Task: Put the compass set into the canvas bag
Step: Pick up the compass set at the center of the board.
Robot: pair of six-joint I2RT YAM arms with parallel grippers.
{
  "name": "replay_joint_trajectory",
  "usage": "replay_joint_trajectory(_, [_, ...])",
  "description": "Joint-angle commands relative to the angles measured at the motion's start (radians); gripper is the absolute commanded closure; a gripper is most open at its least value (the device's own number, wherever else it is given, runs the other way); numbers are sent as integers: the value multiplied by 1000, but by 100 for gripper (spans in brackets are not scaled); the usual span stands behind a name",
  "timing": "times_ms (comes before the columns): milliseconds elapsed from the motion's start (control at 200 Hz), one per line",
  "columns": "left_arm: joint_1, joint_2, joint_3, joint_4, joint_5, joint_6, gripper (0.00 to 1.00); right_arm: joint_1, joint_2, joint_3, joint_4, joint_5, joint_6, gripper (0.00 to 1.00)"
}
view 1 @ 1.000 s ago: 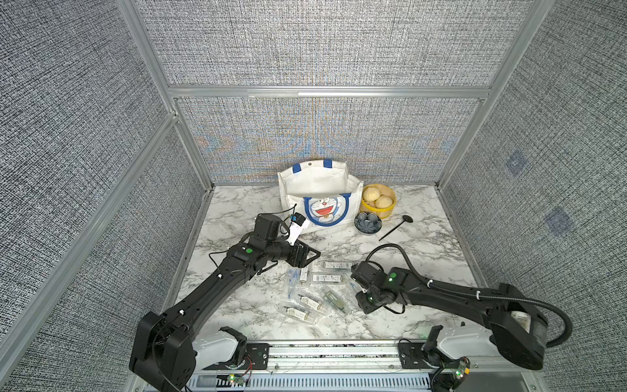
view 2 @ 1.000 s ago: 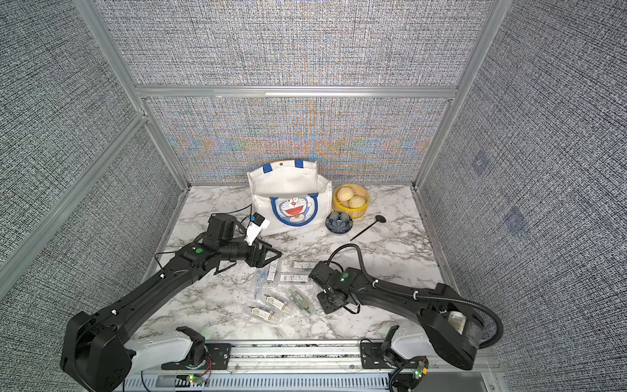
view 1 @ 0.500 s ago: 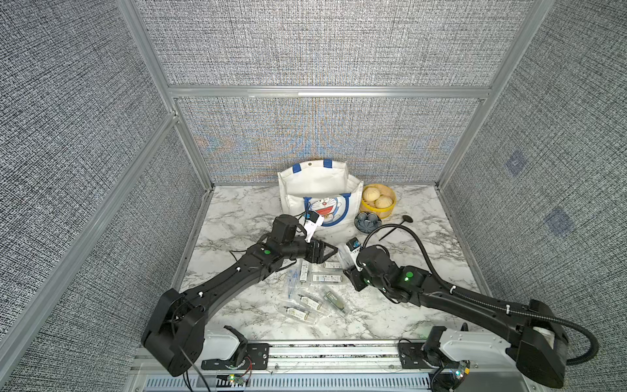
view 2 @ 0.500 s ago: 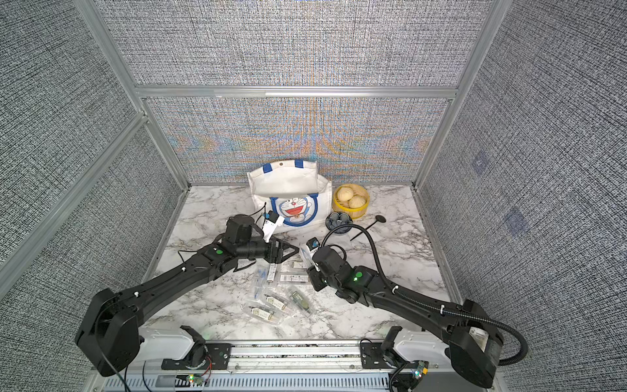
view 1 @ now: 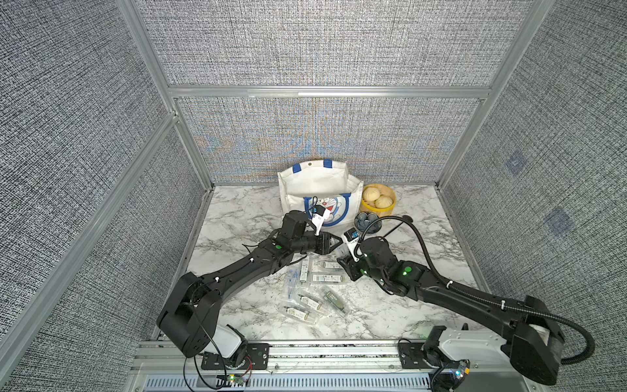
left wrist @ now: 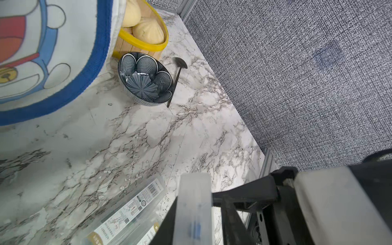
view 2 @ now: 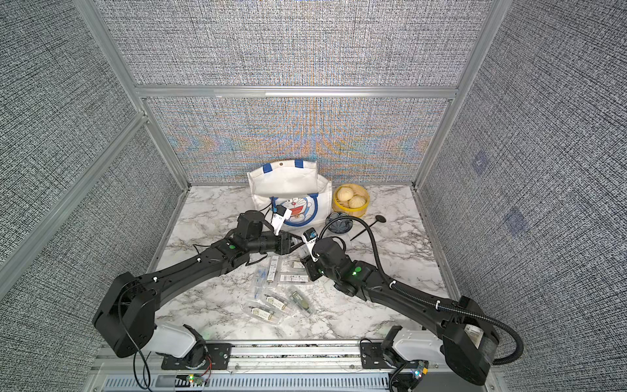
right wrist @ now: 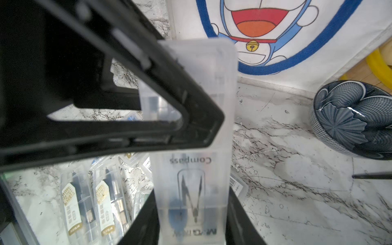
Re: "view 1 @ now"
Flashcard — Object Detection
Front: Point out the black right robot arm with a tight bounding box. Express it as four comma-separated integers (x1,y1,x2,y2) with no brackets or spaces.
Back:
338,237,565,385

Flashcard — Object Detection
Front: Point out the blue patterned ceramic bowl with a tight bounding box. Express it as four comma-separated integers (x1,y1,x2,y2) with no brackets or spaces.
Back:
354,212,383,234

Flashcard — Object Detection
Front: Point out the beige bun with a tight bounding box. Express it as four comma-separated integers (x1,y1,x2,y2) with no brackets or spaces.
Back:
375,194,394,209
362,186,381,203

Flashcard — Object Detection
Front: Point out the black spoon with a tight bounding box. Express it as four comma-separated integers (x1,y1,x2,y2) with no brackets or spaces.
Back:
380,215,414,238

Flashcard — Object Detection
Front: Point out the gold label compass case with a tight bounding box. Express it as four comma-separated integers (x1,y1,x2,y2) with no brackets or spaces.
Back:
297,292,328,315
279,305,318,324

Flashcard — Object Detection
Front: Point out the blue compass clear case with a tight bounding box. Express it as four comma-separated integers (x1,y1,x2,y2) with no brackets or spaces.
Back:
286,269,300,301

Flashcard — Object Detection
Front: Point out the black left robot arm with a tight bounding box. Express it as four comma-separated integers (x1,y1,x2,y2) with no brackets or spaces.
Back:
156,210,343,358

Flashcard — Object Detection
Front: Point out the beige bun right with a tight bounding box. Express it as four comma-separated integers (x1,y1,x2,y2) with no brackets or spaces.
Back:
375,194,394,209

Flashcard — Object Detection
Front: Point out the beige bun left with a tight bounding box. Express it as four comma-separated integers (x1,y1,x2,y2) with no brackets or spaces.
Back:
362,186,381,203

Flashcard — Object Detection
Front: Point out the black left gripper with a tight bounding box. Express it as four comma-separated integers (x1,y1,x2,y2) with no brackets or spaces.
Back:
291,230,344,256

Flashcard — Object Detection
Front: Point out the compass case white label top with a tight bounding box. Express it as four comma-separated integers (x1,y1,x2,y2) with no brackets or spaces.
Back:
323,261,343,270

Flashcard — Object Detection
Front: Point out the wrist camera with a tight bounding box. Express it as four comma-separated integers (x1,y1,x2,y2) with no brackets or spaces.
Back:
311,204,331,236
342,228,359,262

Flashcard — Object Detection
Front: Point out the gold label compass case upper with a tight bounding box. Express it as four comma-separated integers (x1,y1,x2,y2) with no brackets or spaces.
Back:
297,292,328,315

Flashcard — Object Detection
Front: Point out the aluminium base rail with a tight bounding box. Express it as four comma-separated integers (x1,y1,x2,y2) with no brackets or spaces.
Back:
124,330,545,391

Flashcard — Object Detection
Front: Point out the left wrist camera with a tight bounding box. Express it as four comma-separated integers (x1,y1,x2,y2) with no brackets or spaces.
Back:
311,204,331,236

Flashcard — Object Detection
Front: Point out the black corrugated cable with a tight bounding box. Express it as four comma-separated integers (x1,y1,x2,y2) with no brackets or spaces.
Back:
356,215,596,366

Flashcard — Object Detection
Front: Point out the gold label compass case lower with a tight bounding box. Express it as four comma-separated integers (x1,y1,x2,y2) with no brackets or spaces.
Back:
279,305,318,324

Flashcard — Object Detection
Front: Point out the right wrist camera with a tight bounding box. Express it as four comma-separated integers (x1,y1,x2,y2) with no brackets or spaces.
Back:
342,228,359,262

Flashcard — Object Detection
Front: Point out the green label compass case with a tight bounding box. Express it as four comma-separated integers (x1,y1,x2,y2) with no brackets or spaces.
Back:
321,287,349,315

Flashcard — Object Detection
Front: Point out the yellow bowl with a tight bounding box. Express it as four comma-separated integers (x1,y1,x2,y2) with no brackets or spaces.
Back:
359,184,397,217

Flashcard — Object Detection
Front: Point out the white Doraemon canvas bag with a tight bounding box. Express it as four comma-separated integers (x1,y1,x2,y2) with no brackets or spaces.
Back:
278,159,364,228

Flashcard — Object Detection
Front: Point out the compass case white label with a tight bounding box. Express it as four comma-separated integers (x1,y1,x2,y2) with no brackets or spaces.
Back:
323,261,343,270
299,256,311,284
311,273,346,284

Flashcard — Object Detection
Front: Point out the upright compass case white label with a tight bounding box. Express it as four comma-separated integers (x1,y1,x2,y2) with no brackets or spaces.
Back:
299,256,311,284

